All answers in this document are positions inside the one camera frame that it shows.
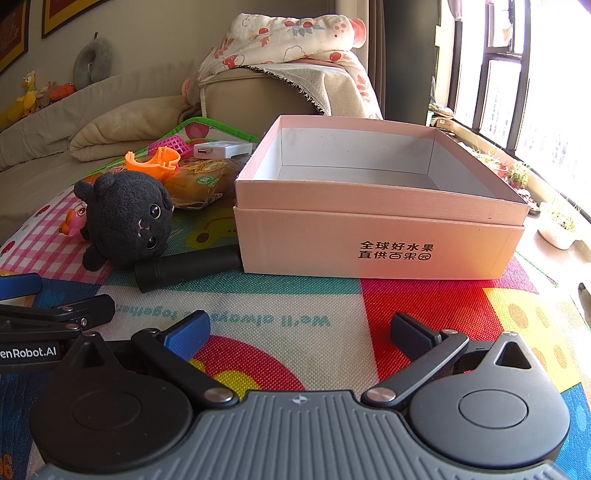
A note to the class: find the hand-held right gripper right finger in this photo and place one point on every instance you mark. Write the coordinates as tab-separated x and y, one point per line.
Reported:
411	334

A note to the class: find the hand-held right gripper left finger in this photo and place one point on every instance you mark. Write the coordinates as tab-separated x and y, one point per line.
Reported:
187	334

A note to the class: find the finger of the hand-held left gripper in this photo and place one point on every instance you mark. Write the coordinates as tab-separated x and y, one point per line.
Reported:
18	286
69	311

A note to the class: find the small pink orange toy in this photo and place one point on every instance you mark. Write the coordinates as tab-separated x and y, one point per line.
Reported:
74	221

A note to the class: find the black plush cat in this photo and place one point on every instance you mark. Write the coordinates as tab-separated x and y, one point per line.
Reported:
124	217

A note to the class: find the pink cardboard box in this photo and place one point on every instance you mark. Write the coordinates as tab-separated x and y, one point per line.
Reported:
369	230

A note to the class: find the large packaged bread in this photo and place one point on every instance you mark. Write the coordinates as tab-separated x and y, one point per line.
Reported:
198	182

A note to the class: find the orange plastic toy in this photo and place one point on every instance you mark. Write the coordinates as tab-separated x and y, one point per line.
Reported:
159	161

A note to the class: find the pink plastic toy strainer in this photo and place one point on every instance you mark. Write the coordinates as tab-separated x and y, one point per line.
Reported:
173	141

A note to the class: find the black cylinder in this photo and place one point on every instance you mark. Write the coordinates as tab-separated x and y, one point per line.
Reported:
184	270

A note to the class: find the colourful play mat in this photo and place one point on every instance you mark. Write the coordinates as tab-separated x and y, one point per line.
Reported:
300	304

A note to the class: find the dark shallow dish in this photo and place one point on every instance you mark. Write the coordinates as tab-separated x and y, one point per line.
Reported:
533	205

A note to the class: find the white plant pot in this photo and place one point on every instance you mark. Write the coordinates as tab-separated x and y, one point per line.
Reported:
558	233

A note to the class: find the red plant pot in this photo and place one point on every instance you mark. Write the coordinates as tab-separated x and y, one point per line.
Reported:
494	166

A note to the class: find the yellow plush toy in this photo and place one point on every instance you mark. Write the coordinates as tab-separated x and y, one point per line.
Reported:
27	97

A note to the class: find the beige blanket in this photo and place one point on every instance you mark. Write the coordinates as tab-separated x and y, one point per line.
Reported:
124	127

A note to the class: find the small green potted plant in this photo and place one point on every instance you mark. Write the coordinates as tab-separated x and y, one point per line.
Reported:
517	175

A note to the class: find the orange plush toy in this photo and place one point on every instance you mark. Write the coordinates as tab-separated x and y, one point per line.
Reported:
62	92

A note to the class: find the grey neck pillow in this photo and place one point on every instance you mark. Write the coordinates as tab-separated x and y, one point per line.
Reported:
83	60

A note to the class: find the beige sofa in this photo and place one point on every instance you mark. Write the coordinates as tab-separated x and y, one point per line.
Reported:
240	97

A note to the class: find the beige fringed towel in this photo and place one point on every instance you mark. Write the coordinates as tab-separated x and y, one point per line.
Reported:
314	83

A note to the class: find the brown curtain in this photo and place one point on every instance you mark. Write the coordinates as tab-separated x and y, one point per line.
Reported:
375	55

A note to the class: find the floral quilt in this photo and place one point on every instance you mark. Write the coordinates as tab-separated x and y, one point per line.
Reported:
277	37

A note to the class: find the gold framed wall picture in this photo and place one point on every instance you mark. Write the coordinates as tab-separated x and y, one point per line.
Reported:
64	16
11	32

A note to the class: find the black window frame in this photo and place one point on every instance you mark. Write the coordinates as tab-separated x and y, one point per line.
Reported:
482	69

